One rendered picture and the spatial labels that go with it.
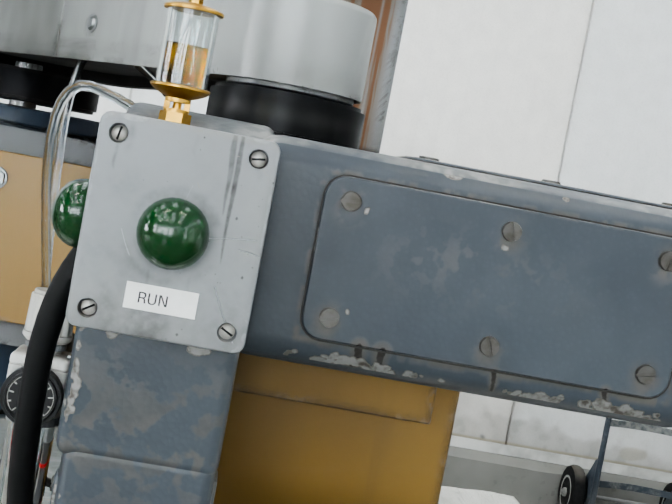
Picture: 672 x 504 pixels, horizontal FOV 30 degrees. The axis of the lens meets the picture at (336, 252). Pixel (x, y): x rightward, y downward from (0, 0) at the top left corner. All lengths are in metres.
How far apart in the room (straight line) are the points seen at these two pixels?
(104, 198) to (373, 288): 0.13
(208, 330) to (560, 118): 5.44
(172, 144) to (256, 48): 0.18
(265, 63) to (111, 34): 0.15
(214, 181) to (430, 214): 0.11
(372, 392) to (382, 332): 0.25
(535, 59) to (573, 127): 0.36
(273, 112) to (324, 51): 0.04
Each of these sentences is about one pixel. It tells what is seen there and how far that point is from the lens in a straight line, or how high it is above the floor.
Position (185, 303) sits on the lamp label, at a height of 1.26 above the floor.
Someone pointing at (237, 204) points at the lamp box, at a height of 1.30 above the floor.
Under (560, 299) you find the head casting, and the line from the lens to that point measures 0.59.
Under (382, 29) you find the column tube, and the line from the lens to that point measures 1.08.
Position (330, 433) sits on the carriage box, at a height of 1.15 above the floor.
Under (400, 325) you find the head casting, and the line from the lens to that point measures 0.58.
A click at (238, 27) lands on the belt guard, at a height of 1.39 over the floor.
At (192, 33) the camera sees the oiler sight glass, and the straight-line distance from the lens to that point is 0.59.
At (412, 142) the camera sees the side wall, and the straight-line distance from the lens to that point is 5.79.
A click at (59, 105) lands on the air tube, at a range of 0.70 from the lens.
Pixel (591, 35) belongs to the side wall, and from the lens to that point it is 5.99.
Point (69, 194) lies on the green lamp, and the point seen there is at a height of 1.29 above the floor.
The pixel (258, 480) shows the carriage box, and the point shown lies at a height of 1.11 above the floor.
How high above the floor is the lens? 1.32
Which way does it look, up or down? 3 degrees down
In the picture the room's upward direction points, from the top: 11 degrees clockwise
